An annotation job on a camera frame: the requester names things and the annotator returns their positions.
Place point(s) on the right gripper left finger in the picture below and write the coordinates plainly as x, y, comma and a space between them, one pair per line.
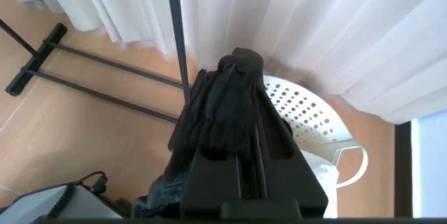
209, 182

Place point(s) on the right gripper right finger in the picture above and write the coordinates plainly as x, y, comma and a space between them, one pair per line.
290, 178

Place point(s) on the white printed T-shirt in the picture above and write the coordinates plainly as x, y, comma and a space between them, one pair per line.
323, 182

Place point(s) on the black printed shorts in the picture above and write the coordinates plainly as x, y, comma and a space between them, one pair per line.
227, 105

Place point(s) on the white laundry basket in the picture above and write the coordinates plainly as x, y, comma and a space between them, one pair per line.
340, 126

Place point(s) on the black clothes rack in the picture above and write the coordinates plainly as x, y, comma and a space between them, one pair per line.
176, 25

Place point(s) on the beige curtain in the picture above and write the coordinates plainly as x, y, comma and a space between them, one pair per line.
314, 25

